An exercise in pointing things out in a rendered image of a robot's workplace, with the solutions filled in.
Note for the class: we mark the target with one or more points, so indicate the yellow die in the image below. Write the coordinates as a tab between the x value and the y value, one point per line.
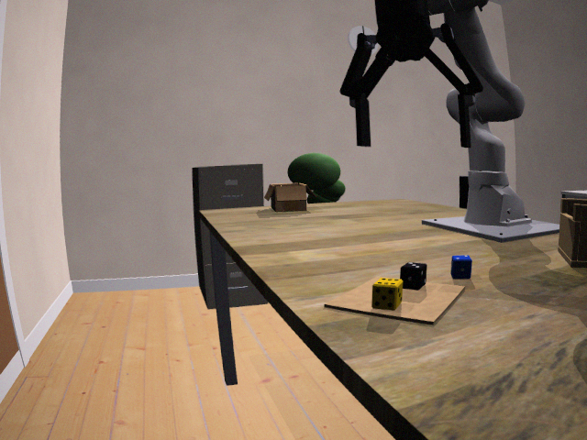
387	294

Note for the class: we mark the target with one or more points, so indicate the tan flat mat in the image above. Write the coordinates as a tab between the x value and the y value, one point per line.
424	306

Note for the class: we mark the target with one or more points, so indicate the open brown cardboard box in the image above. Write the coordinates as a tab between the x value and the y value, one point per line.
289	198

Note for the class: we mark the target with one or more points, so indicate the brown wooden open-top crate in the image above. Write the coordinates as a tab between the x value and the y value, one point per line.
573	232

